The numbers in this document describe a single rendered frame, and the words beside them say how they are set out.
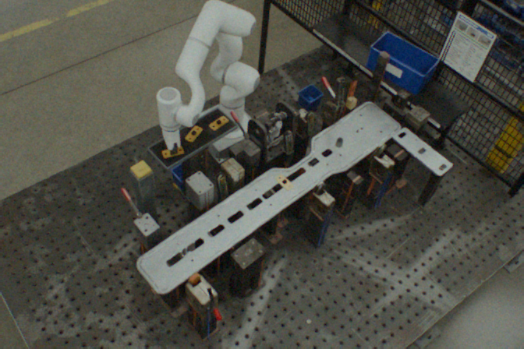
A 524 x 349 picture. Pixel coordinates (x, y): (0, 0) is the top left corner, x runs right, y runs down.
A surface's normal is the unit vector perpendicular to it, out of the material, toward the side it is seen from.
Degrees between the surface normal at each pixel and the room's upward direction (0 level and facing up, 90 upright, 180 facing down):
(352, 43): 0
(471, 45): 90
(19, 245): 0
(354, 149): 0
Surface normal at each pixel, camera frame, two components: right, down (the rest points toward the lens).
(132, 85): 0.07, -0.61
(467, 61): -0.75, 0.49
